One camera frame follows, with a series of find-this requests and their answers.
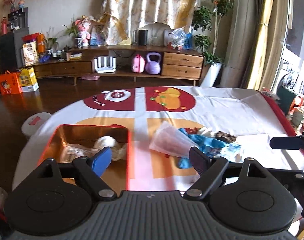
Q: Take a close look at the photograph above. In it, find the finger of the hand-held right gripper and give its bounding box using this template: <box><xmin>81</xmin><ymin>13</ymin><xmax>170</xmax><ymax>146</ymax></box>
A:
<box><xmin>265</xmin><ymin>169</ymin><xmax>304</xmax><ymax>183</ymax></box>
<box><xmin>270</xmin><ymin>133</ymin><xmax>304</xmax><ymax>151</ymax></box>

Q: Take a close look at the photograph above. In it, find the orange gift box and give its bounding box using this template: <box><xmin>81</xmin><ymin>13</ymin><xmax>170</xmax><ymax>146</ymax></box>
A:
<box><xmin>0</xmin><ymin>70</ymin><xmax>23</xmax><ymax>95</ymax></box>

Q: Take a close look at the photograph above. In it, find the pink toy suitcase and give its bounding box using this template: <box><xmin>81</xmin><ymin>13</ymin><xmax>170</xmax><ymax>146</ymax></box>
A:
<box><xmin>131</xmin><ymin>54</ymin><xmax>146</xmax><ymax>73</ymax></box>

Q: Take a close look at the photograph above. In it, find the orange paper bag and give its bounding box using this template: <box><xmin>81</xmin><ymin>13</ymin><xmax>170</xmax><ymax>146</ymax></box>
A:
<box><xmin>37</xmin><ymin>33</ymin><xmax>47</xmax><ymax>54</ymax></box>

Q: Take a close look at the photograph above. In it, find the black cylinder speaker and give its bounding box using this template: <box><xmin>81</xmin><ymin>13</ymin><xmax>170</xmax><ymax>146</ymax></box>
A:
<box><xmin>138</xmin><ymin>29</ymin><xmax>148</xmax><ymax>46</ymax></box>

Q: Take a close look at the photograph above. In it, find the clear plastic packet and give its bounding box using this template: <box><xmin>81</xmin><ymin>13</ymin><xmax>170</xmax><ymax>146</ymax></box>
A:
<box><xmin>60</xmin><ymin>142</ymin><xmax>100</xmax><ymax>163</ymax></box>

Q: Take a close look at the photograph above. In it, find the black coffee machine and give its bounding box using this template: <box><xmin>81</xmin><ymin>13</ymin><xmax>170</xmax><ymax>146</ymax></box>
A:
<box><xmin>7</xmin><ymin>7</ymin><xmax>29</xmax><ymax>31</ymax></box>

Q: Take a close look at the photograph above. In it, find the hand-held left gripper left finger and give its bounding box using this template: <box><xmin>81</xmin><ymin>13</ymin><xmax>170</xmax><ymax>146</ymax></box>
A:
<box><xmin>29</xmin><ymin>147</ymin><xmax>117</xmax><ymax>201</ymax></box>

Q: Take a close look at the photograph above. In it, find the green potted tree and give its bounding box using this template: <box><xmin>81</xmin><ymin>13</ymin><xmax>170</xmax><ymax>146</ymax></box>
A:
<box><xmin>191</xmin><ymin>0</ymin><xmax>234</xmax><ymax>66</ymax></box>

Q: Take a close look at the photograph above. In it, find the yellow curtain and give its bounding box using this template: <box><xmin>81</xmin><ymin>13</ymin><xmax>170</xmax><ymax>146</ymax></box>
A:
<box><xmin>242</xmin><ymin>0</ymin><xmax>277</xmax><ymax>91</ymax></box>

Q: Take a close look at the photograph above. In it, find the translucent plastic bag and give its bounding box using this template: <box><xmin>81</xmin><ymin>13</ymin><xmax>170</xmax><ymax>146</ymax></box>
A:
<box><xmin>149</xmin><ymin>121</ymin><xmax>200</xmax><ymax>158</ymax></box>

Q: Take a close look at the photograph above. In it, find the wooden TV cabinet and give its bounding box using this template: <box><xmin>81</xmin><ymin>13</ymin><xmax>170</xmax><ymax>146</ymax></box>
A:
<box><xmin>29</xmin><ymin>44</ymin><xmax>205</xmax><ymax>87</ymax></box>

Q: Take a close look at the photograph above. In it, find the yellow patterned drape cloth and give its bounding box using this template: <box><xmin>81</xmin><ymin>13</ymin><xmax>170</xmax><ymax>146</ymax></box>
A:
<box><xmin>99</xmin><ymin>0</ymin><xmax>202</xmax><ymax>46</ymax></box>

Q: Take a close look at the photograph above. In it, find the white sock ball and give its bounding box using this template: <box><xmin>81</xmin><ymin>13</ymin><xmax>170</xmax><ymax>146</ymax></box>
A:
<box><xmin>94</xmin><ymin>136</ymin><xmax>117</xmax><ymax>153</ymax></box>

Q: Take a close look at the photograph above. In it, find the red tin box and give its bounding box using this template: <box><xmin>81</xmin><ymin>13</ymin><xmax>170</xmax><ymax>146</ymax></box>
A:
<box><xmin>37</xmin><ymin>124</ymin><xmax>133</xmax><ymax>191</ymax></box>

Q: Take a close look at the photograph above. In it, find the beige standing air conditioner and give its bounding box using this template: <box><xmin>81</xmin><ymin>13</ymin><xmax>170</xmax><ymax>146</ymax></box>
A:
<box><xmin>221</xmin><ymin>0</ymin><xmax>258</xmax><ymax>89</ymax></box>

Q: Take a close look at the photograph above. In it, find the clear bag of items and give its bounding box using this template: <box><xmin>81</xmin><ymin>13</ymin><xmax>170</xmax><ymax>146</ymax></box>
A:
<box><xmin>168</xmin><ymin>28</ymin><xmax>188</xmax><ymax>49</ymax></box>

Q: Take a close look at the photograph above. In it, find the purple kettlebell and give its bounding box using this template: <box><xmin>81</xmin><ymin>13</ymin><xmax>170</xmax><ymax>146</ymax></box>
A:
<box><xmin>145</xmin><ymin>52</ymin><xmax>163</xmax><ymax>75</ymax></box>

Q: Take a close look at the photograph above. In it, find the white planter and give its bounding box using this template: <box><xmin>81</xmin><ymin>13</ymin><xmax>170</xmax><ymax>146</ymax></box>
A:
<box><xmin>199</xmin><ymin>62</ymin><xmax>223</xmax><ymax>88</ymax></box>

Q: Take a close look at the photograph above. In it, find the small potted plant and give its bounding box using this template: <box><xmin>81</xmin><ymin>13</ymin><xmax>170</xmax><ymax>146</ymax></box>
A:
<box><xmin>62</xmin><ymin>21</ymin><xmax>83</xmax><ymax>49</ymax></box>

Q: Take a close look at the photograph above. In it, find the orange red container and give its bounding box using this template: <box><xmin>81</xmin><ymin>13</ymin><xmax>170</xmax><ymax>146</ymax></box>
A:
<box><xmin>291</xmin><ymin>96</ymin><xmax>304</xmax><ymax>112</ymax></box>

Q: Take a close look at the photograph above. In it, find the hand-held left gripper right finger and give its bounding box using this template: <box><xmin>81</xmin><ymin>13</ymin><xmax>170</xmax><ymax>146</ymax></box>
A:
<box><xmin>183</xmin><ymin>147</ymin><xmax>274</xmax><ymax>201</ymax></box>

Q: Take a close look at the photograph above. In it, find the yellow carton box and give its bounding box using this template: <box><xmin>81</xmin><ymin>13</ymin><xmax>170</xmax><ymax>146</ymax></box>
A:
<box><xmin>17</xmin><ymin>67</ymin><xmax>39</xmax><ymax>92</ymax></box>

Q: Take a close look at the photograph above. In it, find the washing machine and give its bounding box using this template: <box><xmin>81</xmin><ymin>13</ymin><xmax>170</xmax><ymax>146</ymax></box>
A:
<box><xmin>272</xmin><ymin>59</ymin><xmax>303</xmax><ymax>93</ymax></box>

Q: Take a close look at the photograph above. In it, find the white router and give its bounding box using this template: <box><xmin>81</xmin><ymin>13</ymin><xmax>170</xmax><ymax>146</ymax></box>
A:
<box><xmin>94</xmin><ymin>56</ymin><xmax>117</xmax><ymax>73</ymax></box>

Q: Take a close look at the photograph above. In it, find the black cabinet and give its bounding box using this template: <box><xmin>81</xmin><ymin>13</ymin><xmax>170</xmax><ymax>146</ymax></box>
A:
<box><xmin>0</xmin><ymin>27</ymin><xmax>29</xmax><ymax>73</ymax></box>

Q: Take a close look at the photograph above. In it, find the cat print gift bag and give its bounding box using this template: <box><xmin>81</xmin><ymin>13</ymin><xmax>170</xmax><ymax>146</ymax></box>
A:
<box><xmin>22</xmin><ymin>42</ymin><xmax>39</xmax><ymax>66</ymax></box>

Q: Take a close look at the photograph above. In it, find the white round stool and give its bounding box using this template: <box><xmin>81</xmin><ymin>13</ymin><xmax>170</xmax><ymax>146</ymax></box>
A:
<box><xmin>21</xmin><ymin>112</ymin><xmax>52</xmax><ymax>138</ymax></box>

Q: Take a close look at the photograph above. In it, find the green mug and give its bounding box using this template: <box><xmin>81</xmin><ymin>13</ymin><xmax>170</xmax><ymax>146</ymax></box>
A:
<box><xmin>291</xmin><ymin>107</ymin><xmax>304</xmax><ymax>126</ymax></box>

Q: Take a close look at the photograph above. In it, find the pink plush toy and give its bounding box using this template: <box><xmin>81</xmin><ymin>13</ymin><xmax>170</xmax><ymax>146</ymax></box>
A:
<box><xmin>75</xmin><ymin>19</ymin><xmax>93</xmax><ymax>47</ymax></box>

